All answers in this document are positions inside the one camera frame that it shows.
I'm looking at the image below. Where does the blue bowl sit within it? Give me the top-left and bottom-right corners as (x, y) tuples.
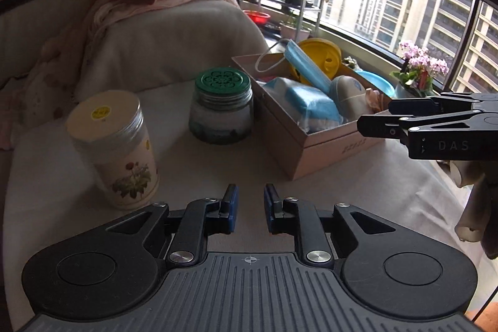
(352, 69), (395, 98)

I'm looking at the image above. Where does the green lid glass jar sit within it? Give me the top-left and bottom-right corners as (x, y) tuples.
(189, 68), (254, 145)

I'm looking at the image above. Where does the pink flowering plant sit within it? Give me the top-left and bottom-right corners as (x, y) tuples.
(390, 40), (451, 98)

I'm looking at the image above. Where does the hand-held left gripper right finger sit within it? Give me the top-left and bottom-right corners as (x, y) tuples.
(264, 183), (397, 266)

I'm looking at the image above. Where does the pink cardboard box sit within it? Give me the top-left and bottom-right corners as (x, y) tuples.
(232, 53), (393, 181)

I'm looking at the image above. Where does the small potted plant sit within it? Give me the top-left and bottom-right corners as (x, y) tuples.
(279, 7), (312, 42)

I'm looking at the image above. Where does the blue wet wipes packet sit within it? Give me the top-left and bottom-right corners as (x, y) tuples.
(261, 77), (345, 132)

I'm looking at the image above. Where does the person's right hand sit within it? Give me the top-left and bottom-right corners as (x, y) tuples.
(447, 159), (498, 244)

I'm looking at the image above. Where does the blue face mask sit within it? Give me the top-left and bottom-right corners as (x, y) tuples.
(255, 38), (335, 95)

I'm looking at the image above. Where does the white roll-on bottle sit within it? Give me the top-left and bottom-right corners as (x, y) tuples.
(330, 75), (374, 120)

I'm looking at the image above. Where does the red basin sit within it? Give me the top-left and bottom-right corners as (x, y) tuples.
(244, 10), (271, 26)

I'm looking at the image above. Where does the white floral jar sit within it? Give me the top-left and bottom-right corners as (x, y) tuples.
(64, 91), (160, 210)

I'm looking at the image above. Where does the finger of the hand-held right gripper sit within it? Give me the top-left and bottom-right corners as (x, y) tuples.
(357, 110), (498, 160)
(389, 92), (498, 115)

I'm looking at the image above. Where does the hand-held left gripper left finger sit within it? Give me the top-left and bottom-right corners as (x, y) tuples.
(105, 183), (239, 266)

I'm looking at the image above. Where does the pink floral blanket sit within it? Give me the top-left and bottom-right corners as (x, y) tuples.
(0, 0), (238, 150)

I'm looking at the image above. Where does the pink cloth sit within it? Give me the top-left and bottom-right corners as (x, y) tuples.
(364, 88), (392, 115)

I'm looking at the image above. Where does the yellow plastic toy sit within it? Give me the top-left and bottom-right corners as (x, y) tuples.
(291, 38), (343, 82)

